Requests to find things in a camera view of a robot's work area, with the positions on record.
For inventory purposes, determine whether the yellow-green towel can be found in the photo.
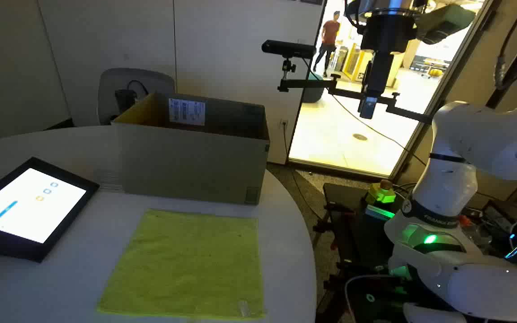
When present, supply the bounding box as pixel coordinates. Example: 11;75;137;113
99;210;266;319

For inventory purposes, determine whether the cardboard box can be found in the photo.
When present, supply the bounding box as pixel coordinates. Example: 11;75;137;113
114;93;270;204

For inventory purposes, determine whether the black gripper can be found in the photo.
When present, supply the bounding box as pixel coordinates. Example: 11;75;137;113
345;0;476;118

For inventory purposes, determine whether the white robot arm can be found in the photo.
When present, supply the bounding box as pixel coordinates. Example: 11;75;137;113
385;102;517;323

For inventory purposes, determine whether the black camera on boom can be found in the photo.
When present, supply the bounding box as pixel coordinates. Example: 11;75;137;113
263;39;432;123

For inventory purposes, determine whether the person in red shirt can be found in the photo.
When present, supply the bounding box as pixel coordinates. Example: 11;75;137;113
317;10;342;68

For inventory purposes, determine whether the black tablet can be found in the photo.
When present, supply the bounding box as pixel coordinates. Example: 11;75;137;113
0;157;99;262

